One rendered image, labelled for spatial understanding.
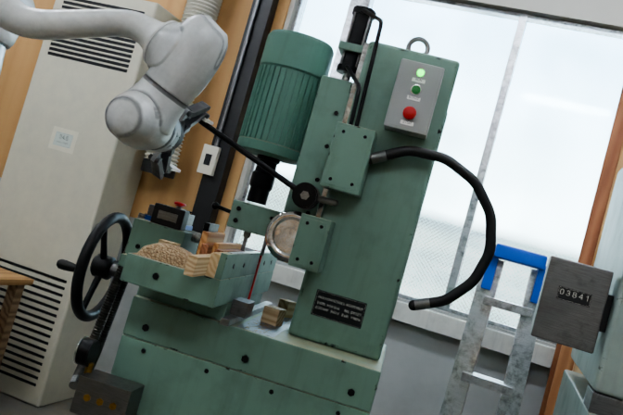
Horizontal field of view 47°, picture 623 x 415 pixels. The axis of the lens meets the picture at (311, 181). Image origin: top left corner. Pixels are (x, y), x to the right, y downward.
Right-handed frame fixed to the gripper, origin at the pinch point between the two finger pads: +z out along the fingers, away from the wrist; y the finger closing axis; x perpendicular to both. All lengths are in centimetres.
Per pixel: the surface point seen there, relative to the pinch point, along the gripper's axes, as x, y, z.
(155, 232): -4.1, -22.7, 3.9
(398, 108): -36.3, 33.7, -3.1
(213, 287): -27.8, -20.2, -19.2
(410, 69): -34, 43, -3
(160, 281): -17.9, -25.6, -19.2
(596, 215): -107, 59, 118
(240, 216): -17.7, -8.1, 10.3
